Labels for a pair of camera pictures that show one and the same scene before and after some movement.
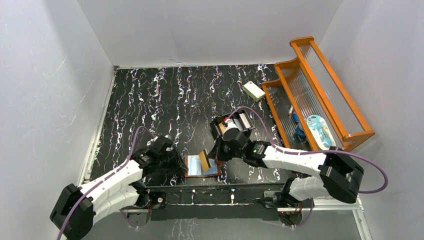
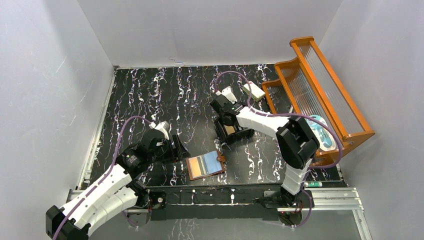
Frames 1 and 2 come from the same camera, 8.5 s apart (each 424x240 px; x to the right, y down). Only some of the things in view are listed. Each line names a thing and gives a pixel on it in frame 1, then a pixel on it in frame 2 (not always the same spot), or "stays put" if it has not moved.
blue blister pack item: (321, 132) stays put
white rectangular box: (253, 91) stays put
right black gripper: (216, 153) to (235, 103)
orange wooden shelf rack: (310, 87) stays put
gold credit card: (204, 161) to (195, 167)
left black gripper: (175, 159) to (175, 147)
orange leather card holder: (193, 167) stays put
